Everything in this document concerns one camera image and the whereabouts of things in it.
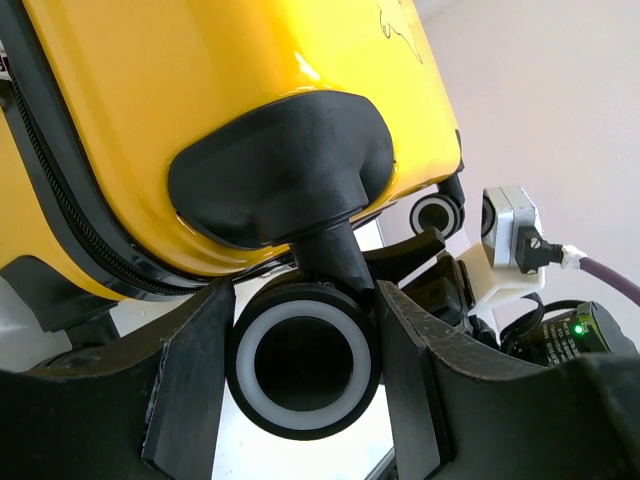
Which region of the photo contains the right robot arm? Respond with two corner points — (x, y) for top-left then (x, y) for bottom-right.
(365, 226), (639, 367)

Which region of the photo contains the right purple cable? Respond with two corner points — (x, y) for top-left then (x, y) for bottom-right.
(562, 244), (640, 309)

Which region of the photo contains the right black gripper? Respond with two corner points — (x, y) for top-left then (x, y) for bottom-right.
(363, 227), (498, 345)

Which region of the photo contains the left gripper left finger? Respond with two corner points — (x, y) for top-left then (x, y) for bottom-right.
(1, 279), (235, 479)

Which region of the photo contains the yellow hard-shell suitcase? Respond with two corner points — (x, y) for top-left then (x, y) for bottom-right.
(1, 1), (465, 440)

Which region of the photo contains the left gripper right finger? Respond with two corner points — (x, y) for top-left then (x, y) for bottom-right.
(376, 281), (639, 479)

